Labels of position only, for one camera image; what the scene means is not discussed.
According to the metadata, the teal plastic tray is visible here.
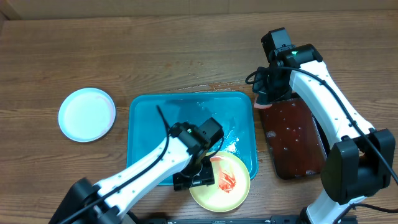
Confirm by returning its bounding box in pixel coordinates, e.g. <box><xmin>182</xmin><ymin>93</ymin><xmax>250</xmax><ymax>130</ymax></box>
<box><xmin>126</xmin><ymin>91</ymin><xmax>259</xmax><ymax>179</ymax></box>

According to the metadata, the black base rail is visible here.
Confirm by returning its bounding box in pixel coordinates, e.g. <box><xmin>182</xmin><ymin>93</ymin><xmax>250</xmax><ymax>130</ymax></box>
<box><xmin>127</xmin><ymin>212</ymin><xmax>305</xmax><ymax>224</ymax></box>

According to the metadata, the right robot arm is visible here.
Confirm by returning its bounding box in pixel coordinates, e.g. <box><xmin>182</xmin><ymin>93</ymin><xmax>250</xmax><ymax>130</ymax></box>
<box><xmin>245</xmin><ymin>41</ymin><xmax>397</xmax><ymax>223</ymax></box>

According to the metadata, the light blue plate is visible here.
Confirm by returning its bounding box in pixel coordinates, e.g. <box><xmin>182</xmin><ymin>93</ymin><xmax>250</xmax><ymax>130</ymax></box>
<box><xmin>58</xmin><ymin>88</ymin><xmax>116</xmax><ymax>142</ymax></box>

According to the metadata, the pink and green sponge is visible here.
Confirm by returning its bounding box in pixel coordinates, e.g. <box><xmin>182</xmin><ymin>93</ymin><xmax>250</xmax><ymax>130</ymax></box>
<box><xmin>253</xmin><ymin>95</ymin><xmax>272</xmax><ymax>110</ymax></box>

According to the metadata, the yellow plate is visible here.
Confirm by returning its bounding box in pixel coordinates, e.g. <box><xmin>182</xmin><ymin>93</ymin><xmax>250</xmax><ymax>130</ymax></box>
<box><xmin>190</xmin><ymin>152</ymin><xmax>250</xmax><ymax>212</ymax></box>

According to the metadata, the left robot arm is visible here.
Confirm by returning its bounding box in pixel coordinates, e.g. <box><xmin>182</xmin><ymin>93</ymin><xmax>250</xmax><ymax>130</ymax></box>
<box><xmin>50</xmin><ymin>118</ymin><xmax>223</xmax><ymax>223</ymax></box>

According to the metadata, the black water tray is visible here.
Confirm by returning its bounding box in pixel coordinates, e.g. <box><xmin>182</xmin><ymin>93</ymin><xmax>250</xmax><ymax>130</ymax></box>
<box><xmin>258</xmin><ymin>97</ymin><xmax>326</xmax><ymax>180</ymax></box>

